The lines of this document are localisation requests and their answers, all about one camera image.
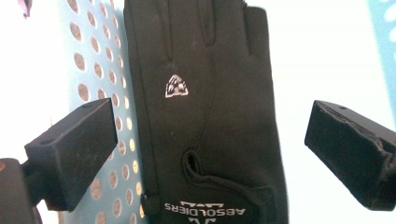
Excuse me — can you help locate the black glove with triangular logo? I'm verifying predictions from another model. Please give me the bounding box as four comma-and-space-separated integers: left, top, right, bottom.
123, 0, 290, 224

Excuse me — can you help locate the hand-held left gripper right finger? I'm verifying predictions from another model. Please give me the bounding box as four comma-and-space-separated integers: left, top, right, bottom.
304, 100, 396, 212

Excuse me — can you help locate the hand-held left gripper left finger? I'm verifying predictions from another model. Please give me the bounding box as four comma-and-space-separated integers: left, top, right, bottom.
23, 98, 119, 213

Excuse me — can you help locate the light blue plastic basket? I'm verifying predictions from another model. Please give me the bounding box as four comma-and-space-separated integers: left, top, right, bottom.
57, 0, 396, 224

